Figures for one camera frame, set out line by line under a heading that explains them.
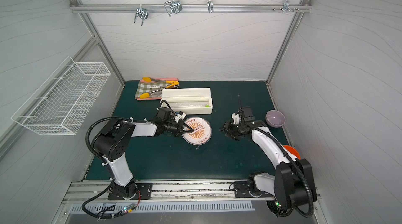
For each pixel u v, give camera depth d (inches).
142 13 31.5
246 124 24.7
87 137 18.6
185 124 34.3
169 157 34.9
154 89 45.4
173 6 30.0
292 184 15.8
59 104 26.5
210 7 30.8
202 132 35.0
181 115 35.6
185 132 33.0
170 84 46.3
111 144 19.3
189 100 39.9
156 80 48.3
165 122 31.1
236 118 31.6
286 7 30.2
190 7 30.5
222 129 31.5
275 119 38.2
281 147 18.7
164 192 29.5
